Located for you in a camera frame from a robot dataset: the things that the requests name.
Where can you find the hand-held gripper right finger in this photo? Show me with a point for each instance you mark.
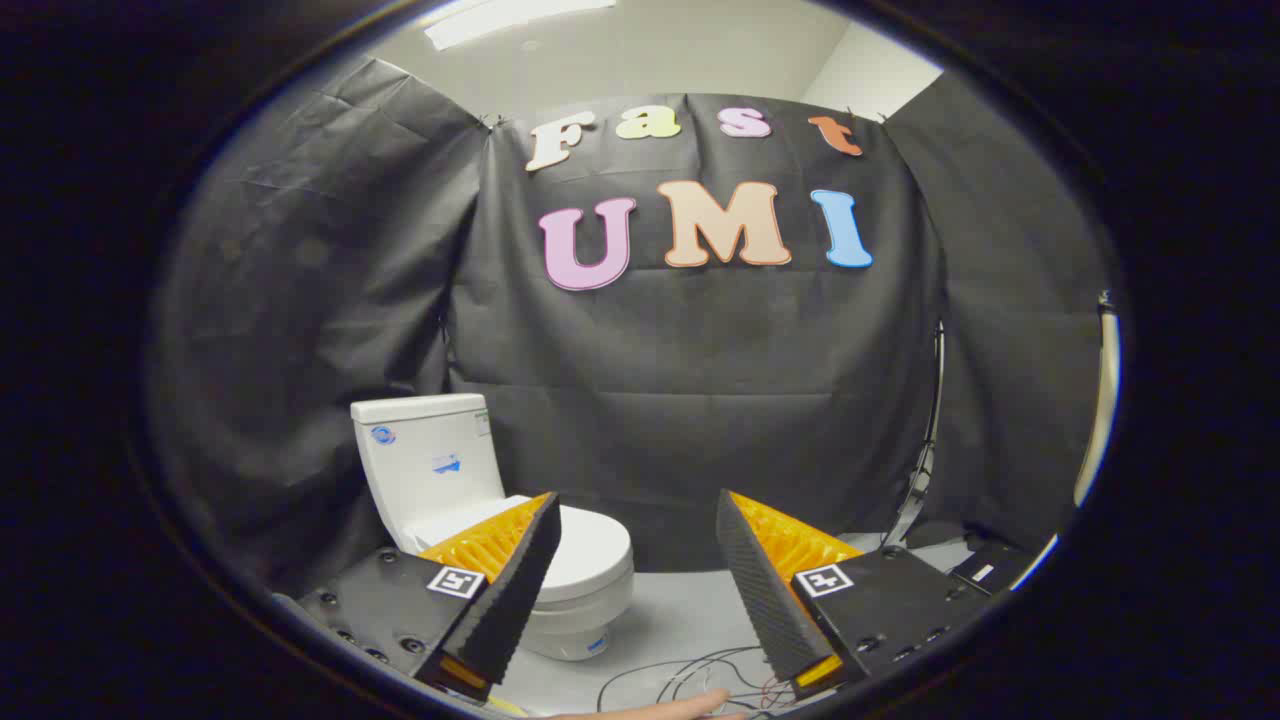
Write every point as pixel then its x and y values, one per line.
pixel 760 590

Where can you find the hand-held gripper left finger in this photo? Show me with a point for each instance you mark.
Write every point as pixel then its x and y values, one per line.
pixel 515 590

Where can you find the white toilet lid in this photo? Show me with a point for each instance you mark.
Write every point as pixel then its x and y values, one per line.
pixel 592 550

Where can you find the white ceramic toilet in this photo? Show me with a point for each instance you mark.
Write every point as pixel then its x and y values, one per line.
pixel 420 470

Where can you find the black box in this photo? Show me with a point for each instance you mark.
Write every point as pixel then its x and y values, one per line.
pixel 1000 570

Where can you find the black backdrop cloth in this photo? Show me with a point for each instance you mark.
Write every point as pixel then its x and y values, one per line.
pixel 700 350

